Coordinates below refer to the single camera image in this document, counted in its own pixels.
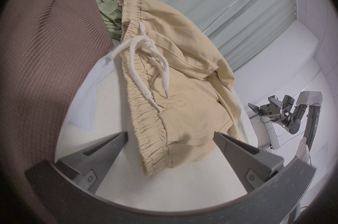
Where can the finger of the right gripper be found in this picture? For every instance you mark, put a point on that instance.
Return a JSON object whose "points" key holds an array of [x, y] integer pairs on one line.
{"points": [[256, 110]]}

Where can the bed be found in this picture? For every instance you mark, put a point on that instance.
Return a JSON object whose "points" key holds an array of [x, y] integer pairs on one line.
{"points": [[184, 180]]}

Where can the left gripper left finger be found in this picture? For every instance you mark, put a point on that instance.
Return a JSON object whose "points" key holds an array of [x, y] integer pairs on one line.
{"points": [[87, 162]]}

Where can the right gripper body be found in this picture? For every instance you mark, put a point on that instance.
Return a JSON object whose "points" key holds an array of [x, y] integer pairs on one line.
{"points": [[272, 112]]}

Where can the brown garment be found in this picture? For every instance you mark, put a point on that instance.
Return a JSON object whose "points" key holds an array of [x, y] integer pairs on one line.
{"points": [[45, 59]]}

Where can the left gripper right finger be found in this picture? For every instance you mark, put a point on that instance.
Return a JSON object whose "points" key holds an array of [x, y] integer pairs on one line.
{"points": [[248, 162]]}

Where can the olive green garment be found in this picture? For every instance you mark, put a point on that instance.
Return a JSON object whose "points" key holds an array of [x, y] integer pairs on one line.
{"points": [[109, 17]]}

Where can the beige shorts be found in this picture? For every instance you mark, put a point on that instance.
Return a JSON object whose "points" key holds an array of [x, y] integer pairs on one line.
{"points": [[182, 85]]}

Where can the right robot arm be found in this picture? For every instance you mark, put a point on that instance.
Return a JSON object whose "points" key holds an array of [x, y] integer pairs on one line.
{"points": [[311, 117]]}

